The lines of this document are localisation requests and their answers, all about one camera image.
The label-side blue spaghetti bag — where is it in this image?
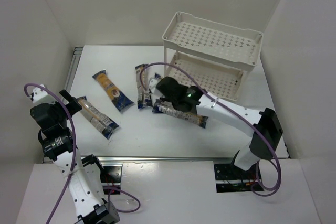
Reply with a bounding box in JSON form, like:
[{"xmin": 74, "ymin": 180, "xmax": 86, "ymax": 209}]
[{"xmin": 152, "ymin": 99, "xmax": 208, "ymax": 129}]

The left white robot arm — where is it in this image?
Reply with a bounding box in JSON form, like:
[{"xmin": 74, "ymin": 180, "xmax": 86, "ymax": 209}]
[{"xmin": 29, "ymin": 85, "xmax": 120, "ymax": 223}]

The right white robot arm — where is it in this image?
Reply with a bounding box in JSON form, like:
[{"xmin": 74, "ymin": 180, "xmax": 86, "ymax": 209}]
[{"xmin": 149, "ymin": 77, "xmax": 283, "ymax": 171}]

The white two-tier shelf cart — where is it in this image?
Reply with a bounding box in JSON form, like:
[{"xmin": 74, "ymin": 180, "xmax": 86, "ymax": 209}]
[{"xmin": 162, "ymin": 12, "xmax": 264, "ymax": 102}]

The leftmost blue spaghetti bag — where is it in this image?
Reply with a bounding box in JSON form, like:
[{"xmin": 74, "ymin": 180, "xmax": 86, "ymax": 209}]
[{"xmin": 77, "ymin": 96, "xmax": 119, "ymax": 140}]

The upright blue spaghetti bag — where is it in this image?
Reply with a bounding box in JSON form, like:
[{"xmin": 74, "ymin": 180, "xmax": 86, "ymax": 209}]
[{"xmin": 135, "ymin": 64, "xmax": 153, "ymax": 109}]

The yellow blue spaghetti bag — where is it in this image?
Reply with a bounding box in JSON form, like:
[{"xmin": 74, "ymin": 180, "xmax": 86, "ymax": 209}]
[{"xmin": 92, "ymin": 69, "xmax": 134, "ymax": 113}]

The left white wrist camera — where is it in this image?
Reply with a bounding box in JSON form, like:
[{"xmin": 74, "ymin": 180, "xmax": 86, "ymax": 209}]
[{"xmin": 30, "ymin": 87, "xmax": 56, "ymax": 105}]

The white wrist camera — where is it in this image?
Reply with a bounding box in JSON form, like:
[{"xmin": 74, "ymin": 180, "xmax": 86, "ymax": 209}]
[
  {"xmin": 30, "ymin": 87, "xmax": 56, "ymax": 105},
  {"xmin": 148, "ymin": 73, "xmax": 162, "ymax": 94}
]

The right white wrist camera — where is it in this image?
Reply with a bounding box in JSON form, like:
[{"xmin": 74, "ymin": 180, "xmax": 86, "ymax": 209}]
[{"xmin": 148, "ymin": 73, "xmax": 162, "ymax": 94}]

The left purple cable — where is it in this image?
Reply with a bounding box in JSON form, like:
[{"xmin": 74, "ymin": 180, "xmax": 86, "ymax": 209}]
[{"xmin": 24, "ymin": 83, "xmax": 141, "ymax": 224}]

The aluminium table frame rail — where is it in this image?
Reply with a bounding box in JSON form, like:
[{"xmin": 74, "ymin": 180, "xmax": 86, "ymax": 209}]
[{"xmin": 41, "ymin": 46, "xmax": 289, "ymax": 164}]

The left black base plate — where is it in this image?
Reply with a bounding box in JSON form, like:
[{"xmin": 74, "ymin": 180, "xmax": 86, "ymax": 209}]
[{"xmin": 99, "ymin": 164, "xmax": 122, "ymax": 195}]

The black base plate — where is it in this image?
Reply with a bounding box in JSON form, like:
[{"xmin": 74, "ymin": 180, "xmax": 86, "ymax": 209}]
[
  {"xmin": 99, "ymin": 164, "xmax": 122, "ymax": 195},
  {"xmin": 214, "ymin": 164, "xmax": 264, "ymax": 193}
]

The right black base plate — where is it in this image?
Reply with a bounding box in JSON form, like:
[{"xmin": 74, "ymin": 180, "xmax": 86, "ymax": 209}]
[{"xmin": 214, "ymin": 164, "xmax": 264, "ymax": 193}]

